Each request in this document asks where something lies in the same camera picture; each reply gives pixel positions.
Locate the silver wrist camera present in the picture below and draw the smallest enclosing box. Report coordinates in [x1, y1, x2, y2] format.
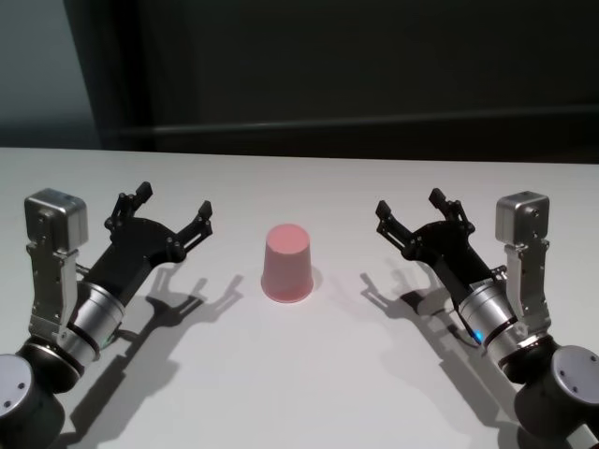
[22, 187, 90, 347]
[495, 190, 553, 338]

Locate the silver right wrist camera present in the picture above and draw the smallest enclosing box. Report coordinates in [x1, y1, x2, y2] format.
[495, 190, 553, 338]

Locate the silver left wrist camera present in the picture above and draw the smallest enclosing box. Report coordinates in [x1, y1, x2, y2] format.
[22, 187, 90, 347]

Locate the pink plastic cup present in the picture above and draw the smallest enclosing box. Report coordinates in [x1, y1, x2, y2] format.
[260, 224, 315, 303]

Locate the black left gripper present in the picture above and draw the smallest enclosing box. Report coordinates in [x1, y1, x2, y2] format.
[86, 181, 215, 308]

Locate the thin grey horizontal frame rail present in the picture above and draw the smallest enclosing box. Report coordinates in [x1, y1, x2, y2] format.
[105, 122, 599, 141]

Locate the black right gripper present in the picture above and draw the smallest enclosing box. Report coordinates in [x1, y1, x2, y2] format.
[374, 187, 495, 308]

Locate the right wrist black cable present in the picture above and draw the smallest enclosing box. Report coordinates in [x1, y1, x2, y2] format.
[444, 298, 481, 347]

